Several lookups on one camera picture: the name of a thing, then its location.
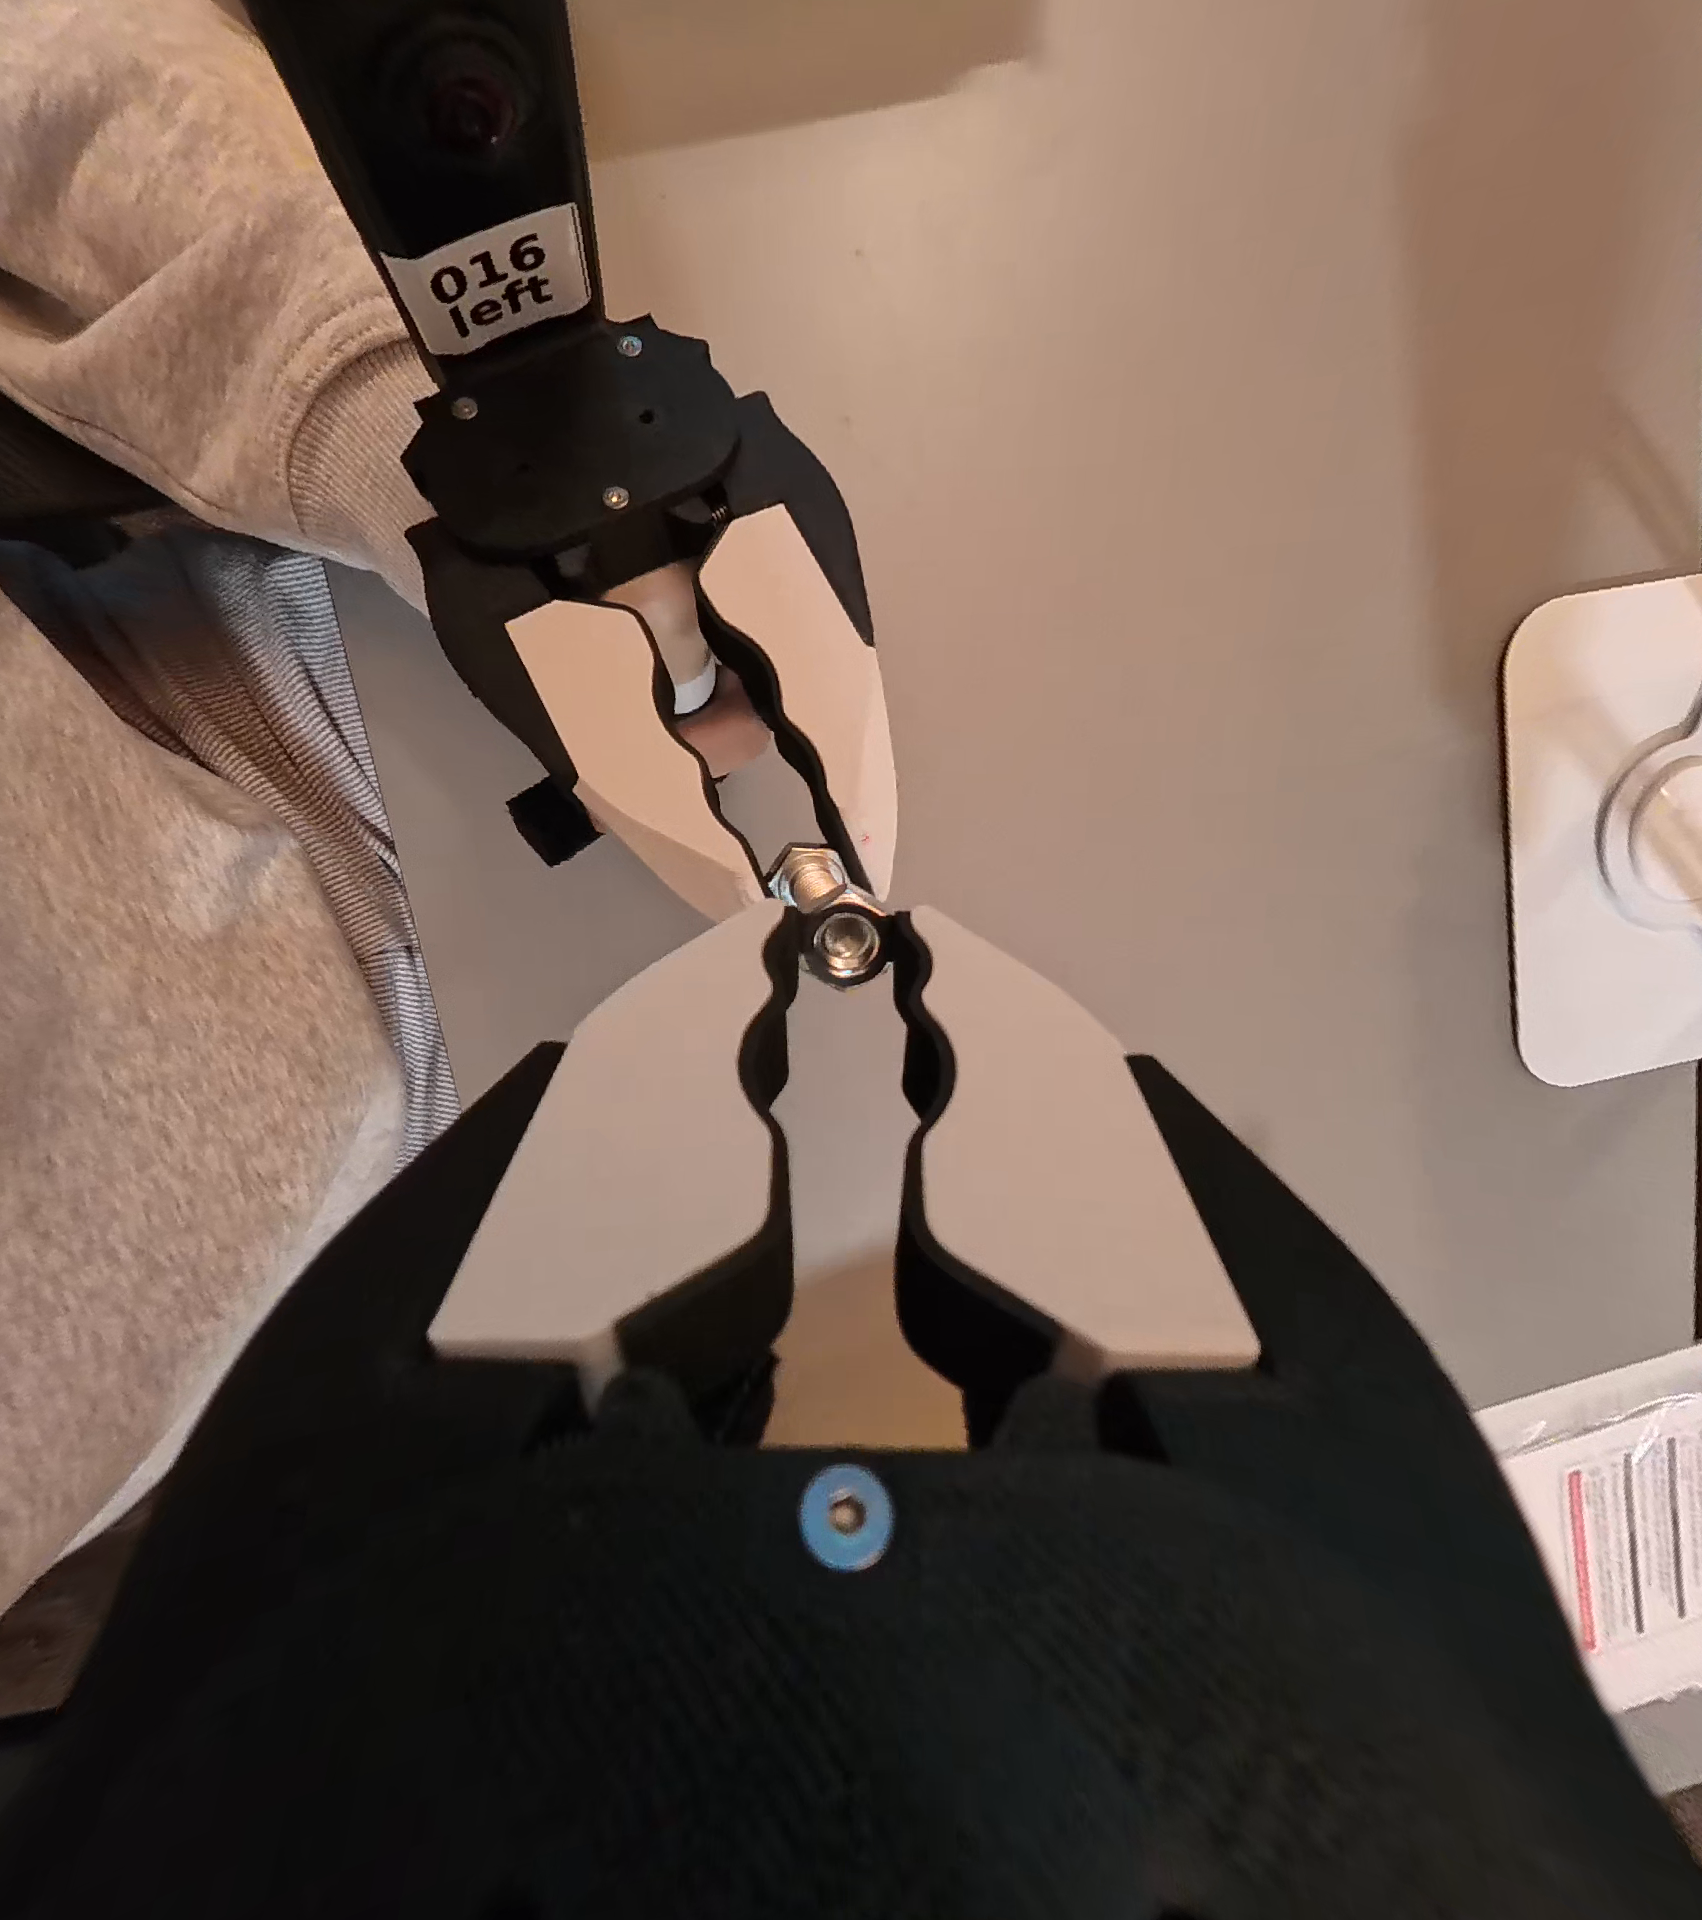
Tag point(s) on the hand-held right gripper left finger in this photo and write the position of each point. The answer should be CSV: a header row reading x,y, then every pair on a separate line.
x,y
610,1171

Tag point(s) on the metal hex nut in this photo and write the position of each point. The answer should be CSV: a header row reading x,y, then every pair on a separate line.
x,y
809,969

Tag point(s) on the person's torso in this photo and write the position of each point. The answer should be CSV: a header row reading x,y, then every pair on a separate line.
x,y
87,975

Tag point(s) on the person's left hand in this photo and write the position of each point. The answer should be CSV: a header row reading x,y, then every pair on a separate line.
x,y
724,742

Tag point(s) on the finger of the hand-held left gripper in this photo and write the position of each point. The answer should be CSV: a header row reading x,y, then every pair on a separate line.
x,y
597,704
814,661

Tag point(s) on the metal hex bolt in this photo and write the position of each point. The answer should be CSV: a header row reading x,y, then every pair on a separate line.
x,y
799,872

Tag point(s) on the white stand base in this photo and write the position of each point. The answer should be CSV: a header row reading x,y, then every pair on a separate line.
x,y
1557,901

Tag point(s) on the person's left forearm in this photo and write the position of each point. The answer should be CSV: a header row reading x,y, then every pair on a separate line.
x,y
117,195

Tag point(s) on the grey desk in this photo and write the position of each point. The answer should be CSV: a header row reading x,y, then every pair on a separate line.
x,y
1166,525

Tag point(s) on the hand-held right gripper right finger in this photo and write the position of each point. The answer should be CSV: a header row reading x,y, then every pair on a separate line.
x,y
1076,1171

